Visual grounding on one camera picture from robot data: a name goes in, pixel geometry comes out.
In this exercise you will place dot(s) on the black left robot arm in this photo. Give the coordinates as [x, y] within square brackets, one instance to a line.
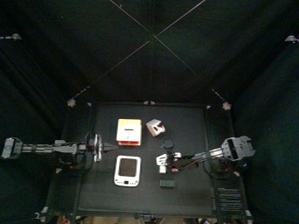
[43, 148]

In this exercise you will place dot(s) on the grey striped label panel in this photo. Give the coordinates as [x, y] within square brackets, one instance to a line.
[230, 199]

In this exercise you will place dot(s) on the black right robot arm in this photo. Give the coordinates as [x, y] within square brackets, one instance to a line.
[230, 148]

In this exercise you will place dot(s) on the small white angular toy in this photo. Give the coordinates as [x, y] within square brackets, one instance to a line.
[156, 127]

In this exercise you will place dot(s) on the orange and white box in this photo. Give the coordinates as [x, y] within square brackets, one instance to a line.
[129, 131]

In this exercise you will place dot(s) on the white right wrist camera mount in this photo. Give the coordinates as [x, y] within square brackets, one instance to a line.
[161, 160]

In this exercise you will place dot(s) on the white handheld device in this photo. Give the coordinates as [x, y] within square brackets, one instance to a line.
[127, 170]

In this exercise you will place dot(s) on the small dark block toy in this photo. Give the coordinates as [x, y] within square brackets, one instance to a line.
[168, 183]

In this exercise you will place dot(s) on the grey frame corner bracket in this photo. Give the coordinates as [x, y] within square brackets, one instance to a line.
[226, 106]
[149, 102]
[71, 102]
[15, 36]
[292, 38]

